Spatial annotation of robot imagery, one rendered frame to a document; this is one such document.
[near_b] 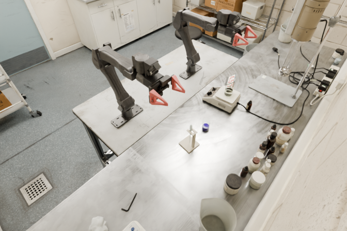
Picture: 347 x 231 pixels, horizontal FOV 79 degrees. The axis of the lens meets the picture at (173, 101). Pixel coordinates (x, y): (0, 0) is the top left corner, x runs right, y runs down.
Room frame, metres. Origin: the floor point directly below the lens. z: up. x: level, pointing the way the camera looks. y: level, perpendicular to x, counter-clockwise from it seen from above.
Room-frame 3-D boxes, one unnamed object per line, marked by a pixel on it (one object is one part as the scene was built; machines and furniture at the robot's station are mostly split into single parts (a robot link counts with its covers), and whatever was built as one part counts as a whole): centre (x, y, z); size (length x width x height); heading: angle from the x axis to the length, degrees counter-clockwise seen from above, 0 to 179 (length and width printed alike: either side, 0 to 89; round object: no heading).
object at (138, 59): (0.72, 0.14, 1.35); 0.12 x 0.09 x 0.12; 47
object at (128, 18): (3.28, 0.71, 0.40); 0.24 x 0.01 x 0.30; 137
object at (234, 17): (1.10, -0.33, 1.36); 0.07 x 0.06 x 0.11; 138
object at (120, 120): (0.84, 0.28, 0.94); 0.20 x 0.07 x 0.08; 137
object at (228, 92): (0.94, -0.33, 1.02); 0.06 x 0.05 x 0.08; 3
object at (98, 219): (0.24, 0.30, 0.92); 0.08 x 0.08 x 0.04; 47
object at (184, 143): (0.64, -0.08, 0.96); 0.08 x 0.08 x 0.13; 41
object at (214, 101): (0.96, -0.31, 0.94); 0.22 x 0.13 x 0.08; 53
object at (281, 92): (1.08, -0.69, 0.91); 0.30 x 0.20 x 0.01; 47
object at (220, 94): (0.94, -0.33, 0.98); 0.12 x 0.12 x 0.01; 53
